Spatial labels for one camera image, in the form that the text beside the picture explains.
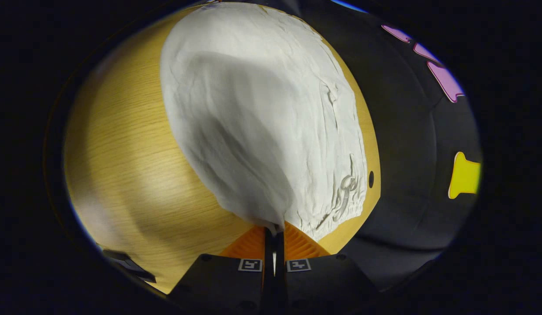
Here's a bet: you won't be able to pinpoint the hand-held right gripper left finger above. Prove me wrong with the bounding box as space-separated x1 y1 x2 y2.
168 225 274 314

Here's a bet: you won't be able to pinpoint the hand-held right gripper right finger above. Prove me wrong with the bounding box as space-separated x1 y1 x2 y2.
275 221 381 314

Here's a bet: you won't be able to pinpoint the white jeans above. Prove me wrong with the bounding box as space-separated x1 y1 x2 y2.
160 2 368 243

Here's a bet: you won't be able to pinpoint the dark grey flat object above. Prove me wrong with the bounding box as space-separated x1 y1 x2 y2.
101 248 157 284

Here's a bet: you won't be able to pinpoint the black backdrop cloth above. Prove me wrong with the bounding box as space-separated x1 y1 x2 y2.
293 0 483 291

